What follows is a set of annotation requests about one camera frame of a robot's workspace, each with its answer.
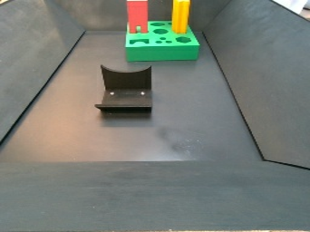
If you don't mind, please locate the yellow star-shaped peg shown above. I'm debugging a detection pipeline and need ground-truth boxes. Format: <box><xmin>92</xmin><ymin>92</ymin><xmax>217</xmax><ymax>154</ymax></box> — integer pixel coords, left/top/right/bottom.
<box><xmin>172</xmin><ymin>0</ymin><xmax>190</xmax><ymax>34</ymax></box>

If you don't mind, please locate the red forked block peg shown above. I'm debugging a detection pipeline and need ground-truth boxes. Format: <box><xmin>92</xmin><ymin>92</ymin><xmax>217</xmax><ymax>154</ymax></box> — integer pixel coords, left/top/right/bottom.
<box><xmin>126</xmin><ymin>0</ymin><xmax>148</xmax><ymax>34</ymax></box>

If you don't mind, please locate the green foam shape board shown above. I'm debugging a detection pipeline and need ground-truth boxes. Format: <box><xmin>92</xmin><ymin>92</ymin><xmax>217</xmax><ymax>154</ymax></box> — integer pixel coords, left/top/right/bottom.
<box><xmin>124</xmin><ymin>21</ymin><xmax>201</xmax><ymax>62</ymax></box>

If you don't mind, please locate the black curved holder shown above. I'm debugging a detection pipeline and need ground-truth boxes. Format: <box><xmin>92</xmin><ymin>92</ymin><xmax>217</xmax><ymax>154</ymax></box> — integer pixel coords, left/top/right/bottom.
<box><xmin>95</xmin><ymin>65</ymin><xmax>152</xmax><ymax>111</ymax></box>

